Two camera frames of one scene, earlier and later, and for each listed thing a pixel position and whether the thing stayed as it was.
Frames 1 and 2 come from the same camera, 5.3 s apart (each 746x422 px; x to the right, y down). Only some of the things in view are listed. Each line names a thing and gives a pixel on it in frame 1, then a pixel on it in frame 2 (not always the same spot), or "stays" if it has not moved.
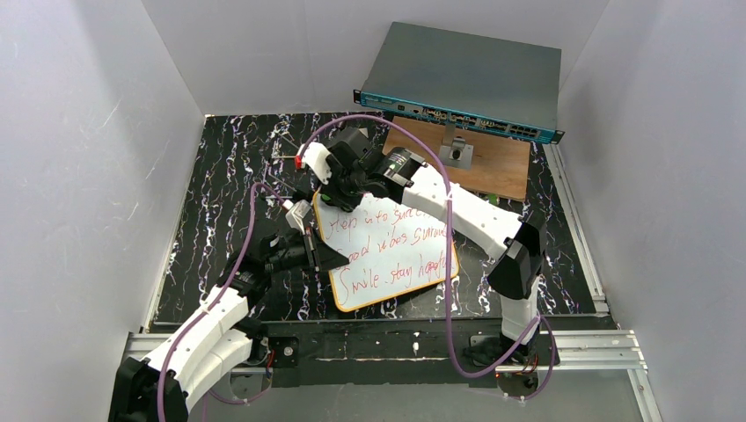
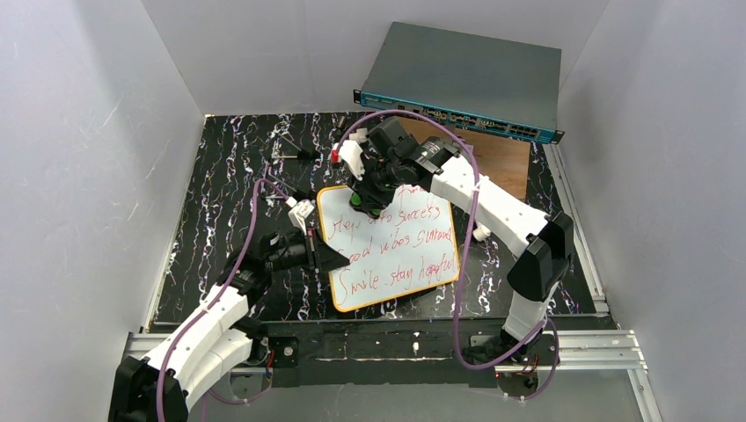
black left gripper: [313, 249] stays
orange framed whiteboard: [391, 250] stays
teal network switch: [474, 82] stays
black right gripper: [337, 181] -> [373, 192]
